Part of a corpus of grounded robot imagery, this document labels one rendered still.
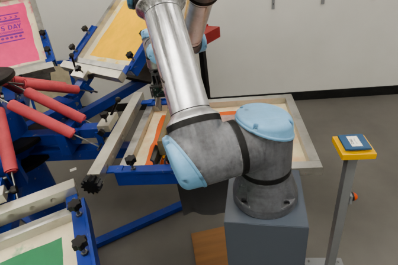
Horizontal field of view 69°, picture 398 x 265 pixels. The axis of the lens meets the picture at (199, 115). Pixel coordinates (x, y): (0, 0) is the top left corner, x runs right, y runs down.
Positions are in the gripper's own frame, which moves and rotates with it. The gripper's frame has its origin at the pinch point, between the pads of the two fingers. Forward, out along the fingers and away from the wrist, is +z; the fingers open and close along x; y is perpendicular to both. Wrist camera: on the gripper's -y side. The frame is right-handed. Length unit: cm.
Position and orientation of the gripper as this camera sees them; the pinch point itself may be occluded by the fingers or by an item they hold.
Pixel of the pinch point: (166, 106)
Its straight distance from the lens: 131.4
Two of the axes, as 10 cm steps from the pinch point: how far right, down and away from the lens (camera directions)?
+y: -0.7, 5.2, -8.5
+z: 1.1, 8.5, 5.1
